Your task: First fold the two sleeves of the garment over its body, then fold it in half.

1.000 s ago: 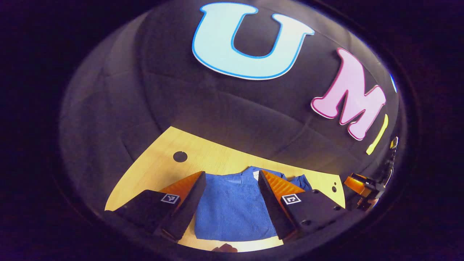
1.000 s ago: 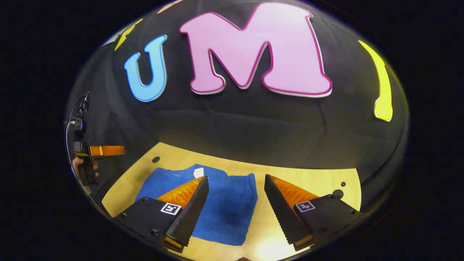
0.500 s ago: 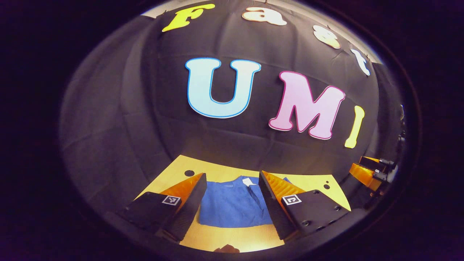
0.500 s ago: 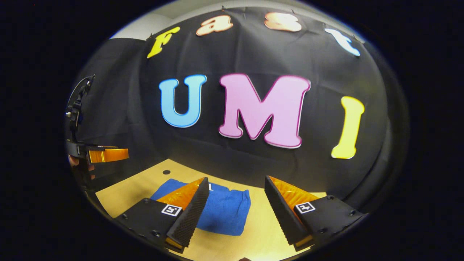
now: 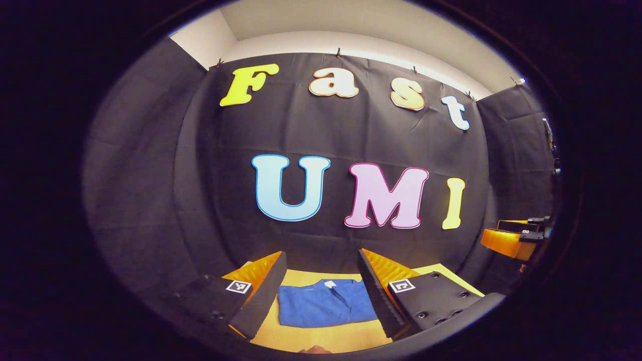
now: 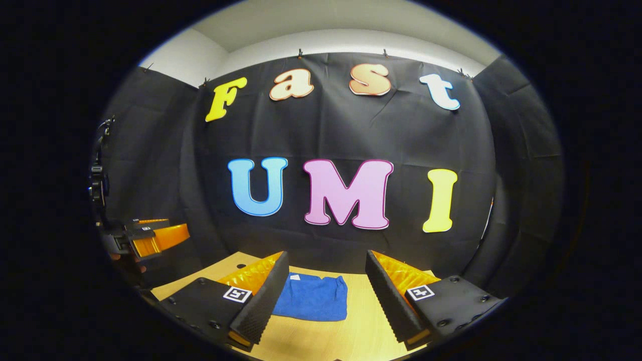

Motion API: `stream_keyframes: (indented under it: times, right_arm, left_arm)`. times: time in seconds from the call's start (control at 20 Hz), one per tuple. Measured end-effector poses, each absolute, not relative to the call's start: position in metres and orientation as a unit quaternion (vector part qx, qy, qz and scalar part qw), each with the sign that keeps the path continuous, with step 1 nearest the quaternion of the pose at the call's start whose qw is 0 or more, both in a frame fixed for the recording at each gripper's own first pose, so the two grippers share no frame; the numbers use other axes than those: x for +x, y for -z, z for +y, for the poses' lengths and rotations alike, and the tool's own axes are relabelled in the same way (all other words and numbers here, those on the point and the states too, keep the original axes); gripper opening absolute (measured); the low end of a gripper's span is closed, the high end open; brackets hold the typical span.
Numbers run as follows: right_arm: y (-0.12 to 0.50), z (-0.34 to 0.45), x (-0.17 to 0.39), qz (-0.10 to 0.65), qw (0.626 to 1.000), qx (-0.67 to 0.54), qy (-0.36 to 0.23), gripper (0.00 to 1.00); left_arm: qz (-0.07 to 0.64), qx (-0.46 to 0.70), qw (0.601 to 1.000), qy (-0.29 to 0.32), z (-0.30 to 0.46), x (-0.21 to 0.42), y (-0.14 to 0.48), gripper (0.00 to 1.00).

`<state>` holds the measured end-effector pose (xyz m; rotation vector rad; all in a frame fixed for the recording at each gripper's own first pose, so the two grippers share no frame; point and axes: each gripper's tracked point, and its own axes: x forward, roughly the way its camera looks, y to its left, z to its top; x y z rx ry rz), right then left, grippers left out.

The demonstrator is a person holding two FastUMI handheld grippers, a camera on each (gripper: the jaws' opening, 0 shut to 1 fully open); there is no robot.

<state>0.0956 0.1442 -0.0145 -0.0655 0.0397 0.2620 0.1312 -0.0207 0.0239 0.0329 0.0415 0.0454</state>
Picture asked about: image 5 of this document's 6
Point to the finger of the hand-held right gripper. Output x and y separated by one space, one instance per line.
504 243
511 224

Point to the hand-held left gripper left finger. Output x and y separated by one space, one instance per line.
263 301

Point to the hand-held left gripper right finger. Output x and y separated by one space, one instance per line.
376 296

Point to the grey metal fixture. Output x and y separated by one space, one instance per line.
550 135

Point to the black backdrop cloth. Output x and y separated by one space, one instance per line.
341 135

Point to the row of black cloth clips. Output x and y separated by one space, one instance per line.
338 52

